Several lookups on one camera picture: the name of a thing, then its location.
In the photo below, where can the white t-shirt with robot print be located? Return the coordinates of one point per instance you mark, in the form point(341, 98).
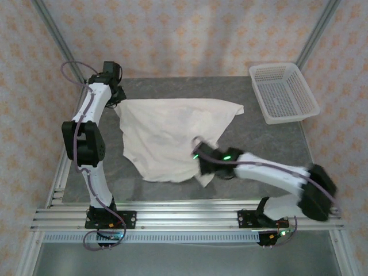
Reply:
point(172, 129)

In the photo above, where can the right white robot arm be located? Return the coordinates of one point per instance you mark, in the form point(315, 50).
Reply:
point(267, 172)

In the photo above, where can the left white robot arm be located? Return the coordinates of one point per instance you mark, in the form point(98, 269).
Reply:
point(92, 103)

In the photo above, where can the white perforated plastic basket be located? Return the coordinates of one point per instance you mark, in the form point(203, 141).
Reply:
point(281, 95)

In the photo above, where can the small circuit board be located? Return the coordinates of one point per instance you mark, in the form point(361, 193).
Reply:
point(115, 236)
point(283, 233)

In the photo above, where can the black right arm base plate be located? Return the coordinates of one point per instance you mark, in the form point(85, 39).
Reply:
point(245, 218)

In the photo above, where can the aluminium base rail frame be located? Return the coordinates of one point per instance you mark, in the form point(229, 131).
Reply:
point(187, 215)

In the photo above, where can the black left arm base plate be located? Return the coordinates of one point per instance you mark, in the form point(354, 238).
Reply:
point(129, 218)

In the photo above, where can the aluminium frame leg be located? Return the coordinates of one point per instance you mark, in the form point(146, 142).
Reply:
point(340, 253)
point(31, 253)

